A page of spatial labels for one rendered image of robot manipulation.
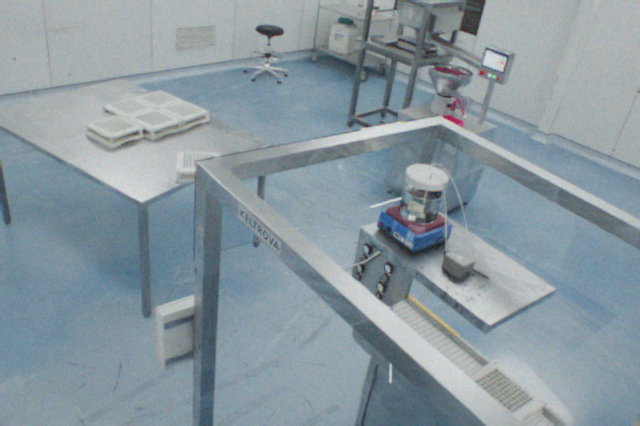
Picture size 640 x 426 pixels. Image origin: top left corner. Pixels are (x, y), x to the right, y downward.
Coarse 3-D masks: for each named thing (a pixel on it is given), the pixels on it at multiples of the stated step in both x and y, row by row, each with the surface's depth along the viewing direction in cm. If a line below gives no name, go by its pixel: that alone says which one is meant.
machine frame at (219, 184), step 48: (336, 144) 186; (384, 144) 201; (432, 144) 220; (480, 144) 203; (240, 192) 151; (576, 192) 180; (288, 240) 135; (624, 240) 169; (336, 288) 123; (384, 336) 113; (432, 384) 105
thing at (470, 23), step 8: (440, 0) 724; (472, 0) 694; (480, 0) 687; (456, 8) 712; (472, 8) 697; (480, 8) 690; (464, 16) 708; (472, 16) 700; (480, 16) 693; (464, 24) 711; (472, 24) 704; (472, 32) 707
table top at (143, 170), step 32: (64, 96) 392; (96, 96) 400; (128, 96) 407; (0, 128) 344; (32, 128) 345; (64, 128) 351; (192, 128) 375; (224, 128) 382; (64, 160) 318; (96, 160) 322; (128, 160) 327; (160, 160) 332; (128, 192) 298; (160, 192) 302
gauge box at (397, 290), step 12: (360, 240) 218; (360, 252) 219; (372, 252) 214; (372, 264) 215; (396, 264) 205; (372, 276) 217; (396, 276) 206; (408, 276) 212; (372, 288) 219; (396, 288) 211; (408, 288) 216; (384, 300) 215; (396, 300) 215
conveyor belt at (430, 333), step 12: (396, 312) 245; (408, 312) 246; (408, 324) 239; (420, 324) 240; (432, 324) 241; (432, 336) 235; (444, 336) 236; (444, 348) 230; (456, 348) 231; (456, 360) 225; (468, 360) 226; (468, 372) 220; (540, 420) 204
